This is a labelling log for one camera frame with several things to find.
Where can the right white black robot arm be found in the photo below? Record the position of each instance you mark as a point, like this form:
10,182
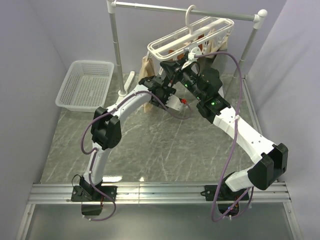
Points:
269,159

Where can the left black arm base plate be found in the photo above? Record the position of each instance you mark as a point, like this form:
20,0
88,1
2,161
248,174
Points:
80,195

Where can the beige underwear shorts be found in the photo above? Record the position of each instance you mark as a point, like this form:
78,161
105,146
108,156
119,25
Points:
147,70

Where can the orange underwear on hanger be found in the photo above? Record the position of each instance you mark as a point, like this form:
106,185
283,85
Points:
187,46

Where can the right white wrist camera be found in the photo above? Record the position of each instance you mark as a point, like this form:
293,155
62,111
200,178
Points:
192,57

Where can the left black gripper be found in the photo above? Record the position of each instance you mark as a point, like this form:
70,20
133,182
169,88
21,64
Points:
169,91

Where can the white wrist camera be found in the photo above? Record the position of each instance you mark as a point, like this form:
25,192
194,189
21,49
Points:
175,103
192,57

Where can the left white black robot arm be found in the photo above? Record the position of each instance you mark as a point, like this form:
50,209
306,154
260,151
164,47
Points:
106,133

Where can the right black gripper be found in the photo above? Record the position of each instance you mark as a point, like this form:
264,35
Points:
171,69

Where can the white clip drying hanger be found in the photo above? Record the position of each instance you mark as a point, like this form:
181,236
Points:
208,25

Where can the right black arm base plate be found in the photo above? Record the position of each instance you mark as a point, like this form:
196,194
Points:
225,194

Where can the white perforated plastic basket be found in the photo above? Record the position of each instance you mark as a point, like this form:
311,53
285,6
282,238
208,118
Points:
85,86

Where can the aluminium mounting rail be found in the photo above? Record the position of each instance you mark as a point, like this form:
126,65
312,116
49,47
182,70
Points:
152,193

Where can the white metal clothes rack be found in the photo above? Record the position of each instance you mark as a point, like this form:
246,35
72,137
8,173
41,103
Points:
195,15

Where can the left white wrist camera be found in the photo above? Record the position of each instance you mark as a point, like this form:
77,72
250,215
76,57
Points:
175,103

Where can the grey underwear on hanger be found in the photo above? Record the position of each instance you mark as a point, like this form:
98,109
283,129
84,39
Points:
218,62

